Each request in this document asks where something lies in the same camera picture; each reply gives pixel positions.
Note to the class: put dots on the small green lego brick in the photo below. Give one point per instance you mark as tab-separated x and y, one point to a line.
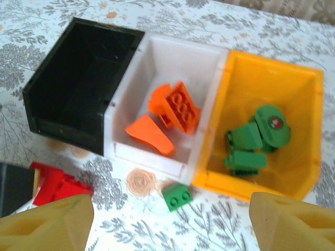
176	198

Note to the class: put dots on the green lego slope piece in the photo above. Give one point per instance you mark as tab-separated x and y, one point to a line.
246	136

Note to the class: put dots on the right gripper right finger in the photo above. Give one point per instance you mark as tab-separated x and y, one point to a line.
293	227

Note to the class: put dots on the yellow plastic bin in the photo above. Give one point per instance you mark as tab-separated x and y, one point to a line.
261	86

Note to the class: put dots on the red lego brick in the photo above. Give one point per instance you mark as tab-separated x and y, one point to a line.
45	170
47	194
76	189

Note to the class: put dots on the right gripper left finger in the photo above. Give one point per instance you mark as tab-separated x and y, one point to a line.
39	230

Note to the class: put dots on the green printed lego piece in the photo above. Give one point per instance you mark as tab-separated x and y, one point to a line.
272	130

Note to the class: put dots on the floral tablecloth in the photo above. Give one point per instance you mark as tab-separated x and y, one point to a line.
183	15

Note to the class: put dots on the orange lego slope piece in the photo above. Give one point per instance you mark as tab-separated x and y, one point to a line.
149	136

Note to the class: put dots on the orange lego arch piece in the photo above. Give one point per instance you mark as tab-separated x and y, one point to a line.
158	100

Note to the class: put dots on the dark green lego brick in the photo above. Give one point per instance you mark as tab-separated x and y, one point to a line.
229	139

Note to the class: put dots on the white plastic bin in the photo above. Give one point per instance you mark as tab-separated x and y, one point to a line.
183	60

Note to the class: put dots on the long orange lego brick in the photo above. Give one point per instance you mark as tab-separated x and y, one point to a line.
183	109

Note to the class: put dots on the black plastic bin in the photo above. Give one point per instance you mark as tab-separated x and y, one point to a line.
78	78

